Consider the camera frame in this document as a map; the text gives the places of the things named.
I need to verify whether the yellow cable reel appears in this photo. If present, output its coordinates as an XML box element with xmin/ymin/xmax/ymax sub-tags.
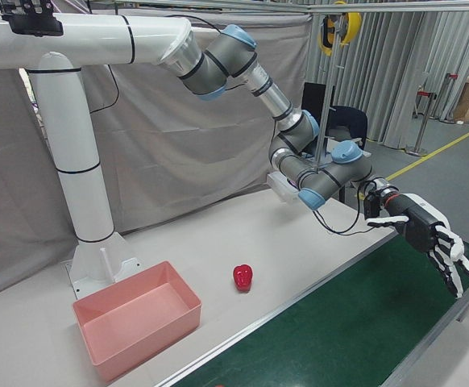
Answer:
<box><xmin>318</xmin><ymin>10</ymin><xmax>363</xmax><ymax>57</ymax></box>

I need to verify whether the white robot torso stand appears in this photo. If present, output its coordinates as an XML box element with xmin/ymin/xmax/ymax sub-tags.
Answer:
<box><xmin>0</xmin><ymin>11</ymin><xmax>193</xmax><ymax>298</ymax></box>

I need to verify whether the silver stanchion post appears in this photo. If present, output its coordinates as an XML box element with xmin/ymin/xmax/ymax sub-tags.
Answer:
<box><xmin>405</xmin><ymin>91</ymin><xmax>430</xmax><ymax>156</ymax></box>

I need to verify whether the black torso cable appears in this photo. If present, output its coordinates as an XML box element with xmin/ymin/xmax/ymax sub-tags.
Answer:
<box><xmin>89</xmin><ymin>64</ymin><xmax>121</xmax><ymax>114</ymax></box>

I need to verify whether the white flat device box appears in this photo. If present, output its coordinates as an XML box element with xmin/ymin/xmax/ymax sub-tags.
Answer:
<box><xmin>266</xmin><ymin>171</ymin><xmax>300</xmax><ymax>205</ymax></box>

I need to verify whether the grey backdrop cloth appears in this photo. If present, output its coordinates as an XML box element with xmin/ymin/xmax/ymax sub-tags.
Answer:
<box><xmin>0</xmin><ymin>10</ymin><xmax>314</xmax><ymax>303</ymax></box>

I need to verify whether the green conveyor belt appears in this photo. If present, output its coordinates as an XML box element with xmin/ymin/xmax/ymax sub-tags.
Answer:
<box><xmin>153</xmin><ymin>225</ymin><xmax>469</xmax><ymax>387</ymax></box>

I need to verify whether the black monitor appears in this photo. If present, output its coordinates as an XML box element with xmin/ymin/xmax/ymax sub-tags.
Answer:
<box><xmin>301</xmin><ymin>81</ymin><xmax>326</xmax><ymax>122</ymax></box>

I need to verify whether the aluminium profile frame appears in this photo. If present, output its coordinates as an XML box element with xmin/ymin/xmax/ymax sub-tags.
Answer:
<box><xmin>89</xmin><ymin>0</ymin><xmax>469</xmax><ymax>174</ymax></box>

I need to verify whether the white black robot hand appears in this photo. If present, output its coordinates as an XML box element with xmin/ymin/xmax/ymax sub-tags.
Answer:
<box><xmin>365</xmin><ymin>193</ymin><xmax>469</xmax><ymax>299</ymax></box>

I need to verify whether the pink plastic basket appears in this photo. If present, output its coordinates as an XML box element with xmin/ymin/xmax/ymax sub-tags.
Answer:
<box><xmin>72</xmin><ymin>260</ymin><xmax>203</xmax><ymax>384</ymax></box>

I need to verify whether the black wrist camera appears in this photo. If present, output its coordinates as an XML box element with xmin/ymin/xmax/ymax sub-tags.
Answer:
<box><xmin>363</xmin><ymin>189</ymin><xmax>383</xmax><ymax>221</ymax></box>

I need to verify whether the red bell pepper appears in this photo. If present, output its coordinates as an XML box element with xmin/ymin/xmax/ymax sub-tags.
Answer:
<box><xmin>232</xmin><ymin>264</ymin><xmax>254</xmax><ymax>293</ymax></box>

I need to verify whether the black office chair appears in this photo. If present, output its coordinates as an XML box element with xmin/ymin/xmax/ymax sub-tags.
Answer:
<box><xmin>326</xmin><ymin>105</ymin><xmax>368</xmax><ymax>151</ymax></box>

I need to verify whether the black head camera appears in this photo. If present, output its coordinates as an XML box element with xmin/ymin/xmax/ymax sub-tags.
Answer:
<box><xmin>0</xmin><ymin>0</ymin><xmax>64</xmax><ymax>37</ymax></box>

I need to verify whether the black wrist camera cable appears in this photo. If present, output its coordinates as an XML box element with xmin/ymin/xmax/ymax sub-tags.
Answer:
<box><xmin>313</xmin><ymin>183</ymin><xmax>371</xmax><ymax>236</ymax></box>

